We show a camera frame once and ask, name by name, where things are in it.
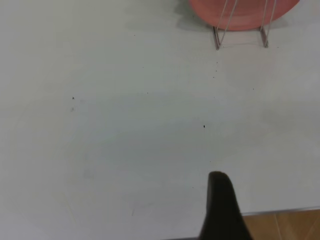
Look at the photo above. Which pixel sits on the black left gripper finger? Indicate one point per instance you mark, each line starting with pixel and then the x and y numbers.
pixel 222 212

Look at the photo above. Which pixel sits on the red plate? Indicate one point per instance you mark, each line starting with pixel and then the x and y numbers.
pixel 200 12

